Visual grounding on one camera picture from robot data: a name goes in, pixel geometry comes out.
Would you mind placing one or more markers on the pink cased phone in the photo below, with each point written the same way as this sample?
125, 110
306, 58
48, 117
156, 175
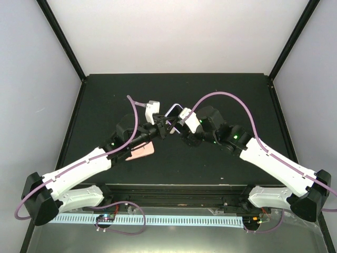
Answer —
141, 150

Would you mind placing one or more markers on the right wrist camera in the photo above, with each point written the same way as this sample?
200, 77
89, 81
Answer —
189, 119

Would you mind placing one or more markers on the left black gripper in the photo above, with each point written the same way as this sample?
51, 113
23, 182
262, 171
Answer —
163, 129

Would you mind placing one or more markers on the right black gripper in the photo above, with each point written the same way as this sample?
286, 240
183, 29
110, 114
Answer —
190, 139

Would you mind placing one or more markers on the lavender phone case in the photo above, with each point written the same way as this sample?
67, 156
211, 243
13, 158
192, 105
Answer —
175, 121

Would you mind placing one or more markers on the small circuit board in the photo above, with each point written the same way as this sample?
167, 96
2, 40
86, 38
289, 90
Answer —
105, 218

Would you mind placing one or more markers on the left black frame post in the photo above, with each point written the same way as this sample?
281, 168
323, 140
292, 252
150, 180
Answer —
55, 26

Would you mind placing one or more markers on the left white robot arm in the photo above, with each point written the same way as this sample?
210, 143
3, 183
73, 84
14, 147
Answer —
46, 196

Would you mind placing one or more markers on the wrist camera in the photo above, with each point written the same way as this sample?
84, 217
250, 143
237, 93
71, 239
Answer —
189, 119
152, 107

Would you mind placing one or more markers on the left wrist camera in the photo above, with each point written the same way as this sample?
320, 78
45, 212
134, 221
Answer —
152, 107

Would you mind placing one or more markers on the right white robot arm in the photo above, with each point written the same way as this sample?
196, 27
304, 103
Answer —
304, 190

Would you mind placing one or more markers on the black aluminium front rail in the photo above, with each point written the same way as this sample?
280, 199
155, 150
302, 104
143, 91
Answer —
227, 198

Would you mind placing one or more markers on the right black frame post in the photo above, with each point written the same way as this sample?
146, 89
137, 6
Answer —
294, 36

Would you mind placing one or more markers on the blue phone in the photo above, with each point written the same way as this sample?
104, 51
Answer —
174, 111

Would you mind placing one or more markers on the black frame post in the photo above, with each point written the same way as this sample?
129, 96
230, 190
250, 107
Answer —
294, 36
55, 26

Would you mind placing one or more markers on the light blue slotted cable duct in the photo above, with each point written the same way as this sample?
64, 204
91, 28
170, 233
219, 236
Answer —
152, 220

